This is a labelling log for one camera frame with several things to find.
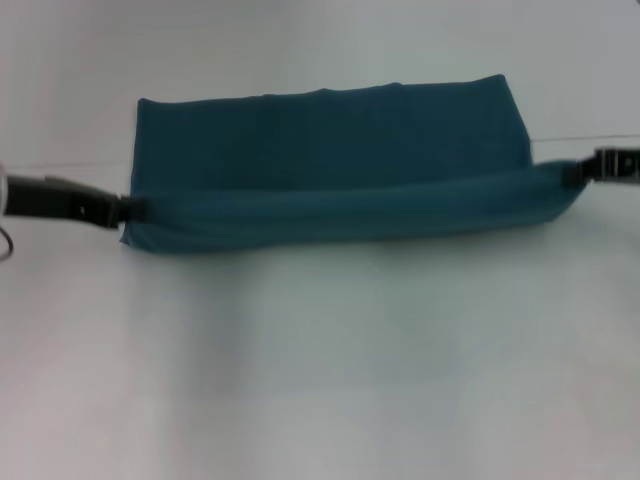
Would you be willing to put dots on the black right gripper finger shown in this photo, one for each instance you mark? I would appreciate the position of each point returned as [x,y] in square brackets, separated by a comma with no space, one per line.
[580,175]

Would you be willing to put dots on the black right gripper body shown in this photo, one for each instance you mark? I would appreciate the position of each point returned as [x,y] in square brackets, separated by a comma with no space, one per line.
[620,164]

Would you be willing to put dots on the silver and white left arm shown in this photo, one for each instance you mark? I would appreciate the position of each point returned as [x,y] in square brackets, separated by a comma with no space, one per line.
[2,190]

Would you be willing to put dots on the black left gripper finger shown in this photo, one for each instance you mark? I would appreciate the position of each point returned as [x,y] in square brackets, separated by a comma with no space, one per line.
[135,204]
[134,215]

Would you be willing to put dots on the teal t-shirt with FREE print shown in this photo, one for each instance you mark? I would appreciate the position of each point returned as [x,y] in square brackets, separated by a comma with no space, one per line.
[325,165]

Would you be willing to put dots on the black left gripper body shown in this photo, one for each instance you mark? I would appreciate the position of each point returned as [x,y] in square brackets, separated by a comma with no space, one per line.
[50,200]

